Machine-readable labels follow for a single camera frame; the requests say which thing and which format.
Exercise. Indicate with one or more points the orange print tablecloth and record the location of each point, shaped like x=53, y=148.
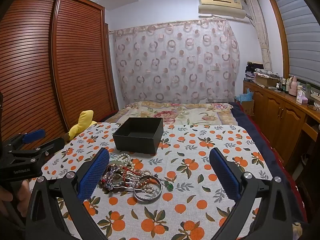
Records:
x=190, y=155

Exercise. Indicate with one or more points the grey window blind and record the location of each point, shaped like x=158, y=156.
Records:
x=300, y=42

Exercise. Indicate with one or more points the green gem pendant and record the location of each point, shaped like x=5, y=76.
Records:
x=170, y=186

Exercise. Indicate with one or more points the yellow plush toy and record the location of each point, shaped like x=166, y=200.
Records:
x=83, y=122

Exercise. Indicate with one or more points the blue gift bag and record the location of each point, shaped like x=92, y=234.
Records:
x=246, y=96

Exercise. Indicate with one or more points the circle print sheer curtain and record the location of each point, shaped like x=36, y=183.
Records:
x=175, y=62

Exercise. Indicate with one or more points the person's left hand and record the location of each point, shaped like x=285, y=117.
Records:
x=23, y=197

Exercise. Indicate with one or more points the black cardboard box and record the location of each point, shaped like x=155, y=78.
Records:
x=135, y=142

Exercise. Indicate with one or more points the brown cardboard box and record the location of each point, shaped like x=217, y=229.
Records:
x=248, y=108

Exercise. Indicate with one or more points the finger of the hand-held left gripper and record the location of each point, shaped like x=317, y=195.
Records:
x=35, y=135
x=53, y=143

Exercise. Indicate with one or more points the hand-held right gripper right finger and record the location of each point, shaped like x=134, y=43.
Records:
x=225, y=176

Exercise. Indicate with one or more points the silver hair ornament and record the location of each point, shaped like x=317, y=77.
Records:
x=112, y=180

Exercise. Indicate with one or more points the beige air conditioner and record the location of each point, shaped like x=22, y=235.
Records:
x=220, y=2

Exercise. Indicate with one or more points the tied patterned curtain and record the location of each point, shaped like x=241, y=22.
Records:
x=260, y=30

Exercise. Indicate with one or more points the wooden sideboard cabinet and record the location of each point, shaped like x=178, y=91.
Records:
x=275, y=110

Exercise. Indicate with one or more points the wooden slatted wardrobe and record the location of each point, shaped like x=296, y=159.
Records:
x=75, y=67

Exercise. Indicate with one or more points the silver bangle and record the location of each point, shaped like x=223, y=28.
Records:
x=140, y=198

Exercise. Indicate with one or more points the pink tissue box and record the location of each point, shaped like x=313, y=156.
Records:
x=302, y=99

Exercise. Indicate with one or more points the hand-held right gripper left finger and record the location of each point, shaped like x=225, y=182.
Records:
x=92, y=176

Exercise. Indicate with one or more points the green jade bangle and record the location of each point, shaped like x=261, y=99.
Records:
x=116, y=164

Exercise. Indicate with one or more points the pile of folded clothes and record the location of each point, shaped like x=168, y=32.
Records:
x=262, y=71

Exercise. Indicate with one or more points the pink thermos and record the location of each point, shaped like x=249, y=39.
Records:
x=293, y=86

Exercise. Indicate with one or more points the navy bed sheet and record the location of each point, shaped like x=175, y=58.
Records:
x=252, y=130

